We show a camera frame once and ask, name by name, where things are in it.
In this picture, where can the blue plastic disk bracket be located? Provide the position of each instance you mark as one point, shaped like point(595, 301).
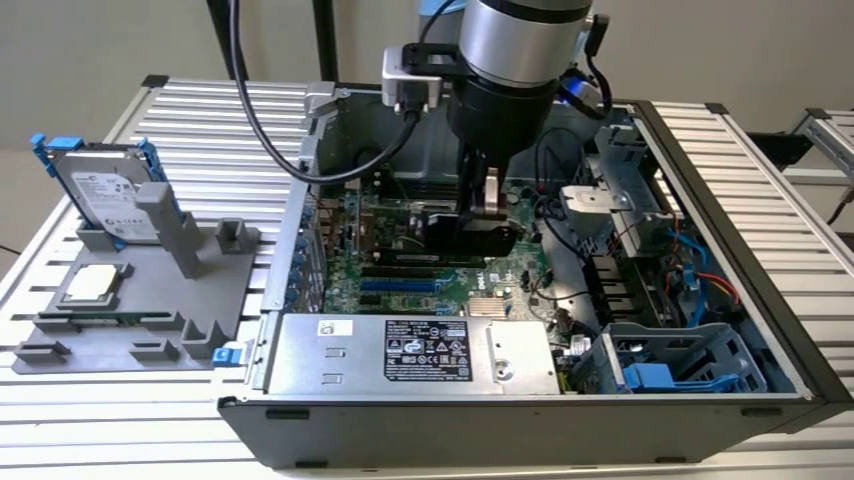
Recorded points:
point(647, 375)

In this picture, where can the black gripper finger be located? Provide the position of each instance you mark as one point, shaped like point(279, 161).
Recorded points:
point(487, 200)

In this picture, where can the grey plastic disk bay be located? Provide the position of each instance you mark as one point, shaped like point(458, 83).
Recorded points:
point(667, 331)

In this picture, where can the open black PC case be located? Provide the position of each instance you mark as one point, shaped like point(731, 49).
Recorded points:
point(467, 430)

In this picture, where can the hard disk in blue carrier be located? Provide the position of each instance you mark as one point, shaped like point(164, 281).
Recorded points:
point(100, 190)

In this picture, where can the long black expansion slot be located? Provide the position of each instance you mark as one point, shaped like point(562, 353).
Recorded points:
point(397, 273)

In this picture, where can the green graphics card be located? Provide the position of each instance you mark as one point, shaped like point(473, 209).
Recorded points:
point(394, 225)

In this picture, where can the blue expansion slot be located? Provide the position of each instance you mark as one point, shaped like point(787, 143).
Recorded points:
point(397, 286)

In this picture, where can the aluminium side rail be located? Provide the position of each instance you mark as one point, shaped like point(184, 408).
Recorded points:
point(828, 132)

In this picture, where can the silver CPU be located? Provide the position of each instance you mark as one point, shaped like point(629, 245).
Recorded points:
point(94, 282)

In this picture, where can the silver camera with black mount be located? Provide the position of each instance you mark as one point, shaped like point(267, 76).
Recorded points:
point(407, 85)

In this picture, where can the blue case latch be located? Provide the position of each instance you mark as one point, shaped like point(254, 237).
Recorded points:
point(223, 357)

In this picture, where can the silver chipset heat sink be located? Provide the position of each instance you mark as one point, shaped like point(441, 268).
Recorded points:
point(489, 307)

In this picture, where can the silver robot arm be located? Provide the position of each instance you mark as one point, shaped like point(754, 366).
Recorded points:
point(521, 40)

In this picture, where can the green motherboard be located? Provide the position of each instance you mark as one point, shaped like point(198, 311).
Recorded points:
point(527, 250)

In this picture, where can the grey parts rack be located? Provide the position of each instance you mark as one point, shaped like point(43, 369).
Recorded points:
point(154, 295)

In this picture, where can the RAM stick with white label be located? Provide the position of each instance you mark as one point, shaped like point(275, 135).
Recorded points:
point(417, 259)

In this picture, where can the silver metal drive cage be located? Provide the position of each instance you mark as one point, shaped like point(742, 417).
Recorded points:
point(587, 197)

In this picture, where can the green RAM stick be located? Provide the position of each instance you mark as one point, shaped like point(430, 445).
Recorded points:
point(134, 318)

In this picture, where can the short black expansion slot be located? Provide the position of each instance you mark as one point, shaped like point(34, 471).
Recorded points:
point(371, 300)

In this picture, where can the silver power supply unit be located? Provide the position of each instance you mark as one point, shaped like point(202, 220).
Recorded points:
point(360, 360)

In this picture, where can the small silver wrist camera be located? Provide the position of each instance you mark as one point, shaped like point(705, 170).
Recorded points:
point(577, 90)

